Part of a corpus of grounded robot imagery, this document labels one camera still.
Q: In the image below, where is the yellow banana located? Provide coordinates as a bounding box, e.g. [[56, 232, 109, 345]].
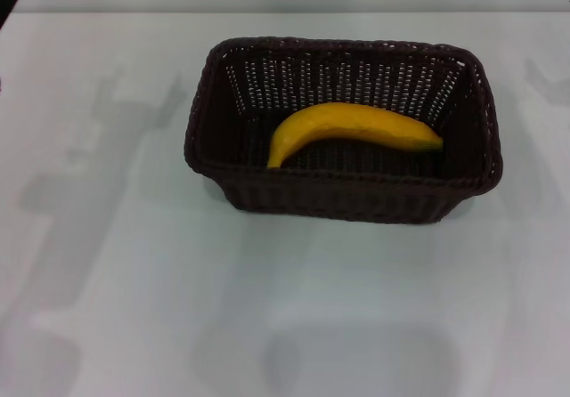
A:
[[265, 101, 445, 170]]

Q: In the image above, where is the dark brown woven basket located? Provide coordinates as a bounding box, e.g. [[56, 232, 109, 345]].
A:
[[181, 36, 504, 225]]

